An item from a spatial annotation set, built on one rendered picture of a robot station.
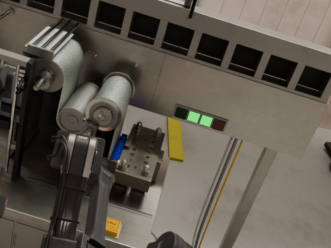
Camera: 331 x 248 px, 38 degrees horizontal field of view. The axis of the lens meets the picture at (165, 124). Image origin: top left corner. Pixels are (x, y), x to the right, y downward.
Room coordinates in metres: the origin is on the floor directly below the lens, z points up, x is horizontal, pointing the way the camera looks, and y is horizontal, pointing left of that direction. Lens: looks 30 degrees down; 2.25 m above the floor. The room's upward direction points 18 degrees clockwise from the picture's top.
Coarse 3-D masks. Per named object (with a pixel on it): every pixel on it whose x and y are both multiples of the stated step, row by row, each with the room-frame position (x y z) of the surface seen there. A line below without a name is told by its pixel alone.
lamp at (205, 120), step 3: (201, 117) 1.96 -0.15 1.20; (204, 117) 1.96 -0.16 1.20; (207, 117) 1.96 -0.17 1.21; (210, 117) 1.96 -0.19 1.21; (201, 120) 1.96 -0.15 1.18; (204, 120) 1.96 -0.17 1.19; (207, 120) 1.96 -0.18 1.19; (210, 120) 1.96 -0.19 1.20; (201, 123) 1.96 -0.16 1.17; (204, 123) 1.96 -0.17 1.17; (207, 123) 1.96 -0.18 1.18; (210, 123) 1.96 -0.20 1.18
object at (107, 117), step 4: (100, 108) 1.62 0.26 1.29; (104, 108) 1.62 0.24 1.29; (96, 112) 1.61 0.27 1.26; (104, 112) 1.61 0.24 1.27; (108, 112) 1.62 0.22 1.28; (96, 116) 1.61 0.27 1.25; (104, 116) 1.62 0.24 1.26; (108, 116) 1.61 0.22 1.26; (112, 116) 1.63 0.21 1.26; (96, 120) 1.61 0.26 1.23; (100, 120) 1.62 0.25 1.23; (104, 120) 1.62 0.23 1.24; (108, 120) 1.61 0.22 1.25; (100, 124) 1.61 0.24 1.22; (104, 124) 1.61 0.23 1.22
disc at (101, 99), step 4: (92, 100) 1.63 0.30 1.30; (96, 100) 1.63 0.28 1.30; (100, 100) 1.63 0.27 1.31; (104, 100) 1.63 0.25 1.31; (108, 100) 1.63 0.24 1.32; (88, 104) 1.63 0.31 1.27; (92, 104) 1.63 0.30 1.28; (112, 104) 1.63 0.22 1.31; (116, 104) 1.64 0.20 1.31; (88, 108) 1.63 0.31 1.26; (96, 108) 1.63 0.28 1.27; (116, 108) 1.63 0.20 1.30; (88, 112) 1.63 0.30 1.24; (120, 112) 1.64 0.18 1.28; (88, 116) 1.63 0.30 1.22; (120, 116) 1.64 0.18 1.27; (88, 120) 1.63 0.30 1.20; (120, 120) 1.64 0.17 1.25; (116, 124) 1.63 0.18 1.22; (100, 128) 1.63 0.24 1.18; (104, 128) 1.63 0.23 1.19; (108, 128) 1.63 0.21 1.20; (112, 128) 1.63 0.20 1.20
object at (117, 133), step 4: (128, 104) 1.87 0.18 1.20; (124, 112) 1.79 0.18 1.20; (124, 116) 1.83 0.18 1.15; (120, 124) 1.76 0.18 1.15; (116, 128) 1.64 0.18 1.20; (120, 128) 1.80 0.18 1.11; (116, 132) 1.68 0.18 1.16; (120, 132) 1.85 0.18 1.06; (116, 136) 1.72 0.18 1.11; (112, 140) 1.64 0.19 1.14; (116, 140) 1.76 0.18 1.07; (112, 144) 1.65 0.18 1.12; (112, 148) 1.68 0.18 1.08; (112, 152) 1.73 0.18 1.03; (108, 156) 1.64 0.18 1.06
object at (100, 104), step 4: (120, 76) 1.89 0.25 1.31; (96, 104) 1.63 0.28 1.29; (100, 104) 1.63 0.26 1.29; (104, 104) 1.63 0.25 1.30; (108, 104) 1.63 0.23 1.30; (92, 108) 1.63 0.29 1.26; (108, 108) 1.63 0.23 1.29; (112, 108) 1.63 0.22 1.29; (92, 112) 1.63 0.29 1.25; (112, 112) 1.63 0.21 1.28; (116, 112) 1.63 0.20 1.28; (92, 116) 1.63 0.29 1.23; (116, 116) 1.63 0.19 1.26; (92, 120) 1.63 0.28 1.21; (112, 120) 1.63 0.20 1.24; (116, 120) 1.63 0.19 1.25; (108, 124) 1.63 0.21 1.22; (112, 124) 1.63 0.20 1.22
